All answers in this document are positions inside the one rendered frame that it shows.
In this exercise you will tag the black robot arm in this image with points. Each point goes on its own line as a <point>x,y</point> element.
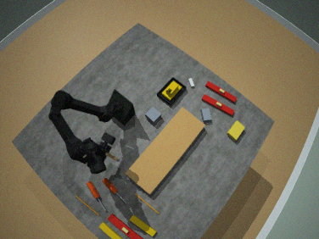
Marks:
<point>77,148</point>

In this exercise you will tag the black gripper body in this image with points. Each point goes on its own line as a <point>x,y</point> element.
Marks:
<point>103,145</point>

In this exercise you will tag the tan panel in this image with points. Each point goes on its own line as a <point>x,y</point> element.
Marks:
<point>165,150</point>

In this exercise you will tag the red spirit level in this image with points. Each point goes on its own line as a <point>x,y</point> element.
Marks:
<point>218,105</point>
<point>221,91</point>
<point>123,227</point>

